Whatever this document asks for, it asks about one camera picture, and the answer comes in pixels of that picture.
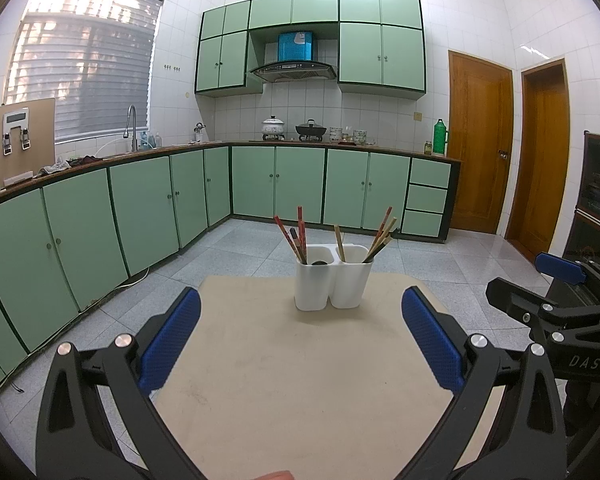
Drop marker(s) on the wooden door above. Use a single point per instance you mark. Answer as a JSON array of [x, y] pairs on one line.
[[540, 170], [480, 150]]

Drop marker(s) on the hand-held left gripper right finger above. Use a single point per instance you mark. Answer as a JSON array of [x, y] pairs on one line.
[[430, 345]]

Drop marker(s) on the green thermos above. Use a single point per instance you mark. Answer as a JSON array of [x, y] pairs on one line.
[[440, 140]]

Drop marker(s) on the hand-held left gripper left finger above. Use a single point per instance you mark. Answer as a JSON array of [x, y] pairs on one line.
[[172, 340]]

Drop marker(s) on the light crumpled cloth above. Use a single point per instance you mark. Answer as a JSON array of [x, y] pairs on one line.
[[55, 166]]

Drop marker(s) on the white two-compartment utensil holder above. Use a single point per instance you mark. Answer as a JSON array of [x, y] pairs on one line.
[[310, 290]]

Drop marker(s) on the bundle of chopsticks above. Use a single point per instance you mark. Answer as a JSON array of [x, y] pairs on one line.
[[301, 232]]

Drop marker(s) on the cardboard box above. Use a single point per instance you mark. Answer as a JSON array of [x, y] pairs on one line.
[[42, 135]]

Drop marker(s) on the black range hood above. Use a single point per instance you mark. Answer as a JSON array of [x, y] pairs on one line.
[[292, 71]]

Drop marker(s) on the black wok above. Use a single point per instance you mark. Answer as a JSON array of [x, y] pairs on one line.
[[311, 130]]

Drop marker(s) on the person's left hand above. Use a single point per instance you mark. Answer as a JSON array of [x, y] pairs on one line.
[[277, 476]]

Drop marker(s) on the green wall cabinets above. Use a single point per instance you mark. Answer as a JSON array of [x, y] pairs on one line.
[[380, 60]]

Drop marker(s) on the gas stove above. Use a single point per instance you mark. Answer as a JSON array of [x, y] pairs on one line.
[[273, 137]]

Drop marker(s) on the wall hooks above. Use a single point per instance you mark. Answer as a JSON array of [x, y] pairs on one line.
[[172, 67]]

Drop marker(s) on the blue range hood chimney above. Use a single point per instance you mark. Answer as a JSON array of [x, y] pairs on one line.
[[296, 46]]

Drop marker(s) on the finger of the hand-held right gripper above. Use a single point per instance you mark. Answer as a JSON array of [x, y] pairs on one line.
[[507, 296], [560, 266]]

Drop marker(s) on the dark rag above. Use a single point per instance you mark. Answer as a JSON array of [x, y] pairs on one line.
[[85, 160]]

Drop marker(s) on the plastic bottles by sink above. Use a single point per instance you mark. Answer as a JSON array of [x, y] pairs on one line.
[[150, 141]]

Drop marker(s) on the white cooking pot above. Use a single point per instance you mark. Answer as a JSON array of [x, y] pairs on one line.
[[273, 126]]

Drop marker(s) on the dark glass cabinet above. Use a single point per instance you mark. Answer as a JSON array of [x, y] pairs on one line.
[[595, 185]]

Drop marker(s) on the window with blinds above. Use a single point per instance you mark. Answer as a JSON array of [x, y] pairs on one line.
[[80, 70]]

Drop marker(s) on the steel kitchen faucet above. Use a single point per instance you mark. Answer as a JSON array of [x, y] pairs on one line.
[[135, 132]]

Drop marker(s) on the small glass jar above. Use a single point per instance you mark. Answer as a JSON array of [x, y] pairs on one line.
[[428, 147]]

